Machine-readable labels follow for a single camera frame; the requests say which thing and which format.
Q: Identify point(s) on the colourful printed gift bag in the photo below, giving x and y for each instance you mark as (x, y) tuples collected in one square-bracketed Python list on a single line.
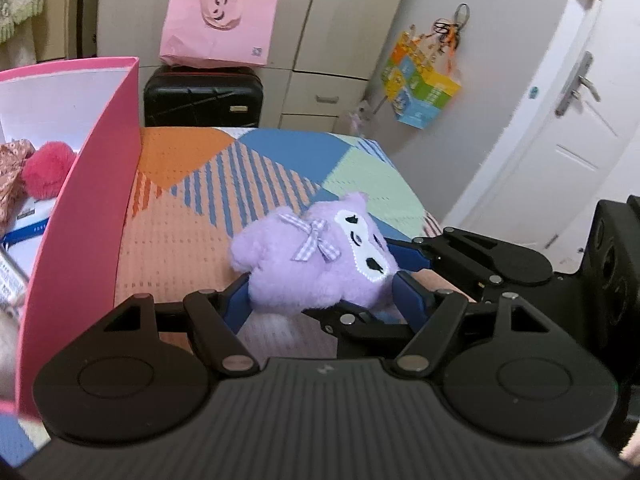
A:
[(420, 90)]

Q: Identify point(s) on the purple plush toy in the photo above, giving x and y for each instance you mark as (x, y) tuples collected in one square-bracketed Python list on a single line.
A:
[(300, 270)]

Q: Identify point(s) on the pink cardboard box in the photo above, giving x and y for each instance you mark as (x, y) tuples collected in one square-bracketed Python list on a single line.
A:
[(85, 235)]

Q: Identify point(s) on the pink tote bag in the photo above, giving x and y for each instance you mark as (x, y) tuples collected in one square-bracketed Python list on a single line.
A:
[(220, 35)]

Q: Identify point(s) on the white wardrobe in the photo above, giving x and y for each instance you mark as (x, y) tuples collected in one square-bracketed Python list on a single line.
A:
[(325, 20)]

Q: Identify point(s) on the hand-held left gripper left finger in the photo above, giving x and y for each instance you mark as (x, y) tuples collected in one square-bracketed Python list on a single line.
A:
[(235, 306)]

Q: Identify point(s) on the black suitcase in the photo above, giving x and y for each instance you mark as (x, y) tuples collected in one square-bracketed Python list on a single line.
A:
[(200, 95)]

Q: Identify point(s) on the patchwork knit blanket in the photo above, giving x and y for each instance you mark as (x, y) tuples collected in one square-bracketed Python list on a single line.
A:
[(200, 220)]

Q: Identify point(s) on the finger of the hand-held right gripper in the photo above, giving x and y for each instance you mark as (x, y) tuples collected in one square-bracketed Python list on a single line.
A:
[(405, 255), (360, 329)]

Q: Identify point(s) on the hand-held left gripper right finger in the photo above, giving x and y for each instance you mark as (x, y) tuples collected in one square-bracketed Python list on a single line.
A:
[(406, 291)]

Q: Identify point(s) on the floral fabric scrunchie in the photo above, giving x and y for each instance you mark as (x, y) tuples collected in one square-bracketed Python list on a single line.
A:
[(10, 180)]

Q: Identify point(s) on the pink fluffy pom-pom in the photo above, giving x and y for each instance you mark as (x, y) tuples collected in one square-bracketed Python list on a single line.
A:
[(47, 170)]

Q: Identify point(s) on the white door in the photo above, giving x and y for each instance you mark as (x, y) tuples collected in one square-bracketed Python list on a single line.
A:
[(550, 160)]

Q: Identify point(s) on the printed paper sheet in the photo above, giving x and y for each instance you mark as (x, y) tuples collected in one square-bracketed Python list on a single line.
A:
[(10, 280)]

